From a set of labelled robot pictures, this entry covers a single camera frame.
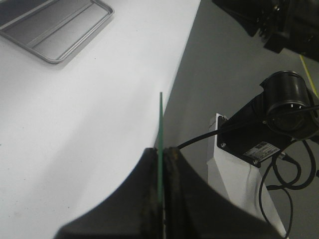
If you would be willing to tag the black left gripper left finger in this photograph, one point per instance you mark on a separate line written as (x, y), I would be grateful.
(130, 212)

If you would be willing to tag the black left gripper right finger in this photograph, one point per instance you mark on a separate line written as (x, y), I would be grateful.
(196, 211)

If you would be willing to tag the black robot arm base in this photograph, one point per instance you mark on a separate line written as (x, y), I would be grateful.
(278, 117)

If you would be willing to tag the silver metal tray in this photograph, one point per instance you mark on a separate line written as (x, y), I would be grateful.
(53, 30)

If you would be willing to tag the black equipment top right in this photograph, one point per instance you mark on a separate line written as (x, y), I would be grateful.
(290, 24)

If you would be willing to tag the white support post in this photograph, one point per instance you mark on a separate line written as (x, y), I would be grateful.
(233, 178)

